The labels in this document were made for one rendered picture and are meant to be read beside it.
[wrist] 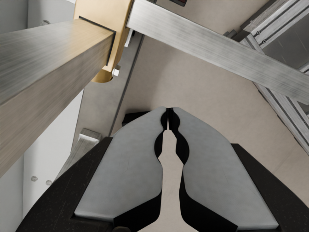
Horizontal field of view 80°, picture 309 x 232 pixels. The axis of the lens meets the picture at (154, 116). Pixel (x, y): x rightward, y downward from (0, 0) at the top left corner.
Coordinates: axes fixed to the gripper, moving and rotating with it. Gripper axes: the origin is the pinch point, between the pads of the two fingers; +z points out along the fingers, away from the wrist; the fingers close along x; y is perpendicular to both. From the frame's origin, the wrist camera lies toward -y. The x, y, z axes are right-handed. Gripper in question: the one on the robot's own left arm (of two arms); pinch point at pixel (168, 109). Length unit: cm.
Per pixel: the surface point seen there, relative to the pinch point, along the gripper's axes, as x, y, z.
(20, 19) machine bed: -29.1, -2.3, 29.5
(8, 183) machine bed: -45, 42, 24
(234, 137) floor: 53, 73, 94
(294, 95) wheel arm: 15.7, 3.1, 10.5
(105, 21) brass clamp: -6.3, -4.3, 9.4
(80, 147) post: -16.7, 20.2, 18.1
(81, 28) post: -7.4, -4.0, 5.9
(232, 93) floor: 43, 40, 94
